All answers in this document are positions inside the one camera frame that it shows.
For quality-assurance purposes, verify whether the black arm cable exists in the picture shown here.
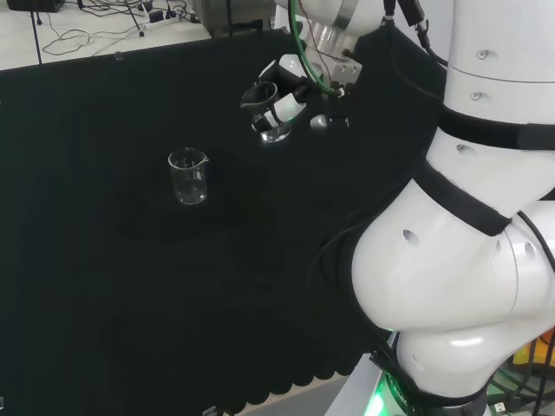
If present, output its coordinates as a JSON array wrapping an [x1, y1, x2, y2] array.
[[381, 0, 450, 68]]

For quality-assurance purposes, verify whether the pale board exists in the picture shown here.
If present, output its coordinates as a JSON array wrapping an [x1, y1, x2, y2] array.
[[331, 346, 398, 416]]

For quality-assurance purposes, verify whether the black bench cloth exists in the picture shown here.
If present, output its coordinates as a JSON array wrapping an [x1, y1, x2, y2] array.
[[0, 28, 450, 416]]

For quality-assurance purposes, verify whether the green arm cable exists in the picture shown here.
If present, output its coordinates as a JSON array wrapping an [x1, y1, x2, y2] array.
[[288, 0, 342, 97]]

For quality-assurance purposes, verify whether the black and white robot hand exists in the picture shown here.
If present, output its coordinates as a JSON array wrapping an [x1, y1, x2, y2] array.
[[251, 53, 350, 133]]

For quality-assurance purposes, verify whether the black box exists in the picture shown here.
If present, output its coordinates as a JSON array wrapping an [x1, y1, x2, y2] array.
[[7, 0, 66, 13]]

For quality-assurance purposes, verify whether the white power strip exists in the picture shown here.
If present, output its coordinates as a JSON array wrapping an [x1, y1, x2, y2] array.
[[139, 8, 180, 30]]

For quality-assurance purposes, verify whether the grey metal cabinet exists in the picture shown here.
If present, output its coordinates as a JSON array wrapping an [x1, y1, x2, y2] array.
[[192, 0, 278, 42]]

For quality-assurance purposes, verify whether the black tripod leg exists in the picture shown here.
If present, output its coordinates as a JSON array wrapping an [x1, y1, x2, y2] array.
[[123, 0, 147, 39], [29, 9, 43, 66]]

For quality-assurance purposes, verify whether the clear glass beaker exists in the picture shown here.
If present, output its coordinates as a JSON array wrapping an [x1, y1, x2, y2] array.
[[167, 146, 210, 205], [240, 81, 292, 144]]

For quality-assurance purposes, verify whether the thin floor cable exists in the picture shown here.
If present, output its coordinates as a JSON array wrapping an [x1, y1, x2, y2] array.
[[42, 0, 151, 58]]

